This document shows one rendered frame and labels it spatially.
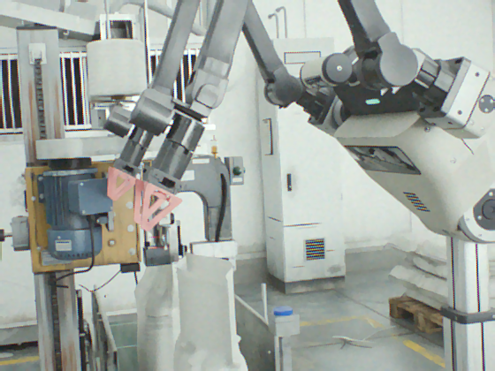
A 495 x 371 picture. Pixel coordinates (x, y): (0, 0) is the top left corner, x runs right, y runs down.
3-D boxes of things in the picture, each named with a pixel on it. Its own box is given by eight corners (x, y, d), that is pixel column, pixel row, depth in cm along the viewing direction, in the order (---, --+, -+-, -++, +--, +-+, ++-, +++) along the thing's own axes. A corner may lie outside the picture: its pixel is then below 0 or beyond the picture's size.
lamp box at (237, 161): (244, 185, 220) (242, 156, 220) (231, 185, 219) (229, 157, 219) (238, 183, 227) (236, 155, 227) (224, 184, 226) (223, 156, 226)
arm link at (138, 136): (158, 128, 177) (156, 128, 183) (134, 116, 176) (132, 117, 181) (147, 152, 177) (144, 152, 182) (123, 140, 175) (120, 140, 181)
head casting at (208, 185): (233, 240, 220) (228, 147, 218) (156, 247, 214) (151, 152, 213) (212, 229, 249) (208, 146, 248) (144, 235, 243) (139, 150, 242)
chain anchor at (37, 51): (46, 63, 207) (45, 41, 207) (29, 64, 206) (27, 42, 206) (46, 64, 210) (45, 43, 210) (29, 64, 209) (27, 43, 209)
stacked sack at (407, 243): (499, 251, 476) (499, 230, 476) (410, 260, 463) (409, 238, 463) (465, 242, 518) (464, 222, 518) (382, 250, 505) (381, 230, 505)
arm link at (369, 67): (432, 59, 128) (418, 63, 134) (388, 33, 126) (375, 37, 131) (412, 103, 128) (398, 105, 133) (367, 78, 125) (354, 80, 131)
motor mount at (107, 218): (118, 231, 191) (115, 173, 191) (95, 233, 190) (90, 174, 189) (110, 220, 219) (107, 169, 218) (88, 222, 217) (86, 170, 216)
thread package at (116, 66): (151, 96, 192) (148, 34, 191) (90, 99, 188) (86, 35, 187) (143, 100, 208) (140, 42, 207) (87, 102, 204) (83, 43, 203)
